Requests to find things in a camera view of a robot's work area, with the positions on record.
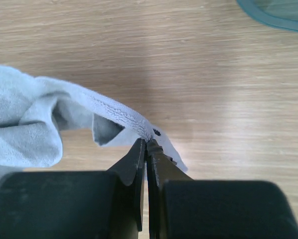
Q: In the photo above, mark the light grey panda towel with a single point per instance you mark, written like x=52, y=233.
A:
x=35, y=110

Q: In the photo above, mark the teal transparent plastic tub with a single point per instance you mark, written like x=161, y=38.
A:
x=282, y=14

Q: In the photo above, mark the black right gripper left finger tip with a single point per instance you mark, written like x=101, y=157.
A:
x=76, y=204

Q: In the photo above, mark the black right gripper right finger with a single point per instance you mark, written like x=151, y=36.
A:
x=183, y=208

